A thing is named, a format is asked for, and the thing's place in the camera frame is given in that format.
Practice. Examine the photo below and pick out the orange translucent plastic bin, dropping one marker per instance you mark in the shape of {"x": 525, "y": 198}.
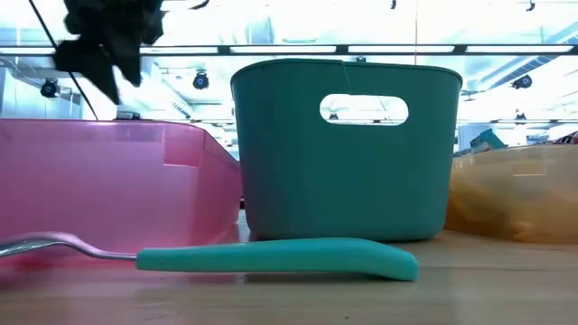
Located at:
{"x": 519, "y": 194}

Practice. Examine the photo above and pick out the long ceiling light rail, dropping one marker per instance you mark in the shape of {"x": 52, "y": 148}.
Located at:
{"x": 289, "y": 49}

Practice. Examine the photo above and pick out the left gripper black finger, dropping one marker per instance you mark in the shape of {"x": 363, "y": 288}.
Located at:
{"x": 131, "y": 63}
{"x": 90, "y": 63}

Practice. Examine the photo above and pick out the pink translucent plastic bin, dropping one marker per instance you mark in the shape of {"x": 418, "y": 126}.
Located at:
{"x": 113, "y": 189}

